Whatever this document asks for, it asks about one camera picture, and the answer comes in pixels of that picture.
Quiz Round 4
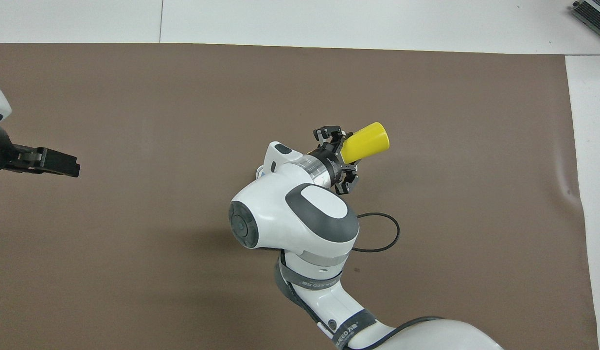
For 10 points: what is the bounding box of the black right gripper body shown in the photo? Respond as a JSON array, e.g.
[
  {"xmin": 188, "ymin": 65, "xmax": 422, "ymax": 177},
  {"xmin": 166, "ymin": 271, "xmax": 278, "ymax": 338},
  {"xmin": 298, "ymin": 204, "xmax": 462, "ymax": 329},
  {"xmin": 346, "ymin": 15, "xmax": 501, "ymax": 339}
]
[{"xmin": 309, "ymin": 144, "xmax": 347, "ymax": 190}]

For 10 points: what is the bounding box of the yellow squeeze seasoning bottle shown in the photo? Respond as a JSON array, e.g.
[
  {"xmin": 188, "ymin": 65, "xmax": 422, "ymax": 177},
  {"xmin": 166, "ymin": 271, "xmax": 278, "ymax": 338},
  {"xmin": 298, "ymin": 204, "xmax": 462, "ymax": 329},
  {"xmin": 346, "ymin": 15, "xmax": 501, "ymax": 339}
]
[{"xmin": 340, "ymin": 122, "xmax": 391, "ymax": 165}]

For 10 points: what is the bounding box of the brown table mat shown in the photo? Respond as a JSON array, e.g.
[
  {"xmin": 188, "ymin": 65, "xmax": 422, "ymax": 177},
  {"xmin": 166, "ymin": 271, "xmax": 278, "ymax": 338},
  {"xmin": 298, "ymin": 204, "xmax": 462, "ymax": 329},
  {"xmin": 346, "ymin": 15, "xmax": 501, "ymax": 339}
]
[{"xmin": 0, "ymin": 43, "xmax": 600, "ymax": 350}]

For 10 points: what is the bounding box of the grey metal device box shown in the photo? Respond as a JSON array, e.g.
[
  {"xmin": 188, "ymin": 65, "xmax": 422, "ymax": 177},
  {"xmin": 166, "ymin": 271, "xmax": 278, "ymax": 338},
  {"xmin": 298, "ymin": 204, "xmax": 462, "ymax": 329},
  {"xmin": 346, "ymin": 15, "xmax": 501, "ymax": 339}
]
[{"xmin": 572, "ymin": 0, "xmax": 600, "ymax": 46}]

